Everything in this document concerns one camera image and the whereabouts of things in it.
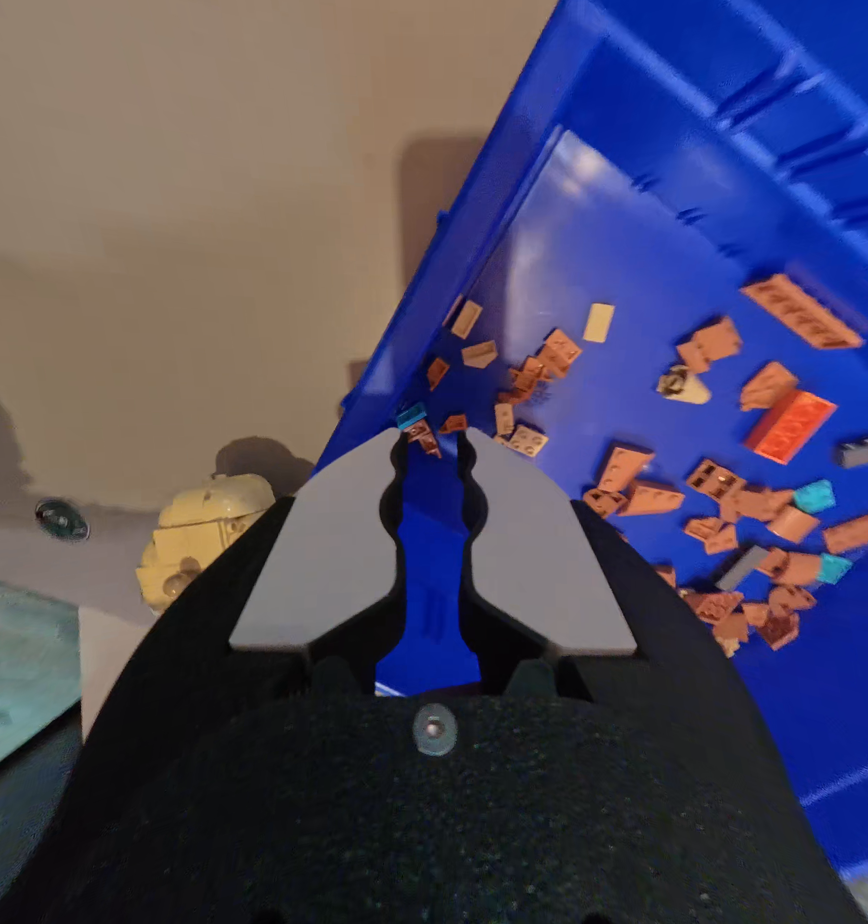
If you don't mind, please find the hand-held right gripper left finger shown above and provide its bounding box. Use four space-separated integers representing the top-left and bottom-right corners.
228 427 411 654

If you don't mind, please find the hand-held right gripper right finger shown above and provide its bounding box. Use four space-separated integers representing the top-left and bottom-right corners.
457 428 638 658

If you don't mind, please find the pile of lego pieces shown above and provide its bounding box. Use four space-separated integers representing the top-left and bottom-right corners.
398 274 868 658

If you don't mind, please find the blue plastic bin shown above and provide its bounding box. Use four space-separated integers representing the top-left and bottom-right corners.
311 0 868 882

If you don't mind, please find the tan lego build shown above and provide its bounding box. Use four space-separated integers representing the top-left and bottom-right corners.
136 473 277 616

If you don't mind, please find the dark round lego piece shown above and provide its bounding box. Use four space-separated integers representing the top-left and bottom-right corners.
34 498 91 544

